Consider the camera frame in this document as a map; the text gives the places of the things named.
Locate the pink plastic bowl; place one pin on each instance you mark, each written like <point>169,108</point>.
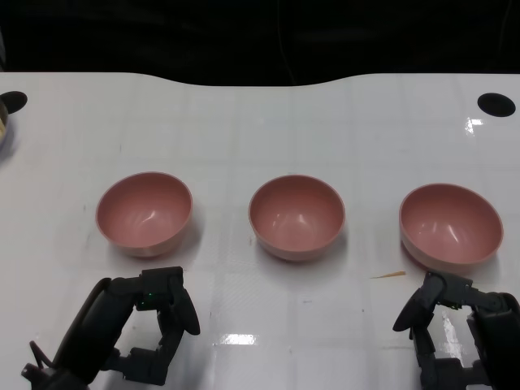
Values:
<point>451,223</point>
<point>296,215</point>
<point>142,211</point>

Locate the grey round container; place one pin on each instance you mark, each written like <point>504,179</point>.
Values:
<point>2,122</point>

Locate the thin orange sliver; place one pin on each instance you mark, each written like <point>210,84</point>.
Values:
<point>390,275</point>

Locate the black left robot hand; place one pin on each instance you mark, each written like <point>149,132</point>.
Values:
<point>105,317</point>

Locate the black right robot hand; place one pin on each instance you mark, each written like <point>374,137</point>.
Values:
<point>493,325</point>

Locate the black backdrop cloth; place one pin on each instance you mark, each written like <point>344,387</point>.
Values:
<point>162,36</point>

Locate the black round table grommet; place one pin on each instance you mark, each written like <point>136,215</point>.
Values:
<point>14,101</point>
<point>496,105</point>

